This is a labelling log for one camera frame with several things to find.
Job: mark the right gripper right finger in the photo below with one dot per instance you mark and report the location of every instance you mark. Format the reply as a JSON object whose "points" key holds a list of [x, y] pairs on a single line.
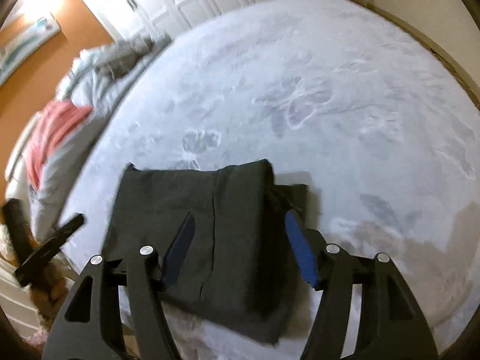
{"points": [[392, 325]]}

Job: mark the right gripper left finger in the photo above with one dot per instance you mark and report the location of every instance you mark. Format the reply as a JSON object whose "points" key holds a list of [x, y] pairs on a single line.
{"points": [[88, 325]]}

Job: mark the dark grey sweatpants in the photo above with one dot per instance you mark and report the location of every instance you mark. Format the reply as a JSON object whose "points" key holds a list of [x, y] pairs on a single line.
{"points": [[239, 270]]}

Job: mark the person left hand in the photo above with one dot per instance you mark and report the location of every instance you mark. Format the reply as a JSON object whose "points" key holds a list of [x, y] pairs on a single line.
{"points": [[49, 297]]}

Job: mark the coral pink blanket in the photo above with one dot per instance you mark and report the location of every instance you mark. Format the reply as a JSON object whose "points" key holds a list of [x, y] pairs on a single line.
{"points": [[58, 120]]}

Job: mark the light grey duvet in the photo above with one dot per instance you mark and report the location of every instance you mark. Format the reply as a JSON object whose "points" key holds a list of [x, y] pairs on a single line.
{"points": [[83, 86]]}

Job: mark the grey crumpled garment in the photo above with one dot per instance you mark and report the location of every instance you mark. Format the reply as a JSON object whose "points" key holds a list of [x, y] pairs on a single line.
{"points": [[122, 57]]}

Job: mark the butterfly pattern bed sheet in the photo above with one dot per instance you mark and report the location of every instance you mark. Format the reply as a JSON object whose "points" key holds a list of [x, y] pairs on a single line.
{"points": [[334, 96]]}

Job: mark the feather wall picture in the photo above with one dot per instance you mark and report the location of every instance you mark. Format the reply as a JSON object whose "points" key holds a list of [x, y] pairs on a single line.
{"points": [[22, 45]]}

